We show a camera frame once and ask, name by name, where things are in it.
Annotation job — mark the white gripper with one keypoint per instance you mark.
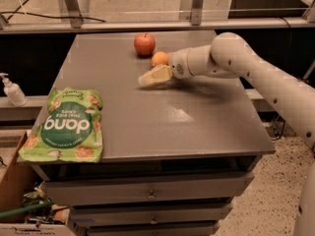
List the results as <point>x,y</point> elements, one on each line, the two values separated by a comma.
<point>178,64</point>

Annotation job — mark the orange fruit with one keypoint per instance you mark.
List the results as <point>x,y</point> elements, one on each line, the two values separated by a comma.
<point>159,58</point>

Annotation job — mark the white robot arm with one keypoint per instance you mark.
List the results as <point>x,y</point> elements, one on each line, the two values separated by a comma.
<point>230,56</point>

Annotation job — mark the red apple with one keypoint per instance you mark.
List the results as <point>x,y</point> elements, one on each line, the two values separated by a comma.
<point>144,44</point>

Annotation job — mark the grey drawer cabinet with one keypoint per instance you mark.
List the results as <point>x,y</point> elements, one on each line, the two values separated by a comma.
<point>174,156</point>

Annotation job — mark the green dang chips bag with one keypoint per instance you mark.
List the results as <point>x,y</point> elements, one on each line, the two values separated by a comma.
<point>72,130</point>

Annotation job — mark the white pump bottle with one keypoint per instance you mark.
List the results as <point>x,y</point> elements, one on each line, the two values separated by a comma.
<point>13,91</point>

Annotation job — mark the cardboard box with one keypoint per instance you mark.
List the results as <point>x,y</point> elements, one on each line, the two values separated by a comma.
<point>15,181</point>

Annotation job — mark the metal frame rail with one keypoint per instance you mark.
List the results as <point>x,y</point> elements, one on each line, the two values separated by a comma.
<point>230,24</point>

